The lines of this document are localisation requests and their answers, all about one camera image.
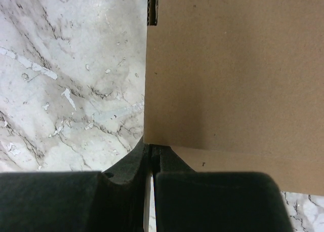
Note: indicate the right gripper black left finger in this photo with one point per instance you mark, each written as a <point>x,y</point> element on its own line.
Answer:
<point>113,200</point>

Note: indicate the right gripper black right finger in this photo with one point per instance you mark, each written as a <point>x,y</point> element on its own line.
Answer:
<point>186,200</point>

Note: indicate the brown cardboard box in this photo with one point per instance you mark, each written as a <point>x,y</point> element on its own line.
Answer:
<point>237,85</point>

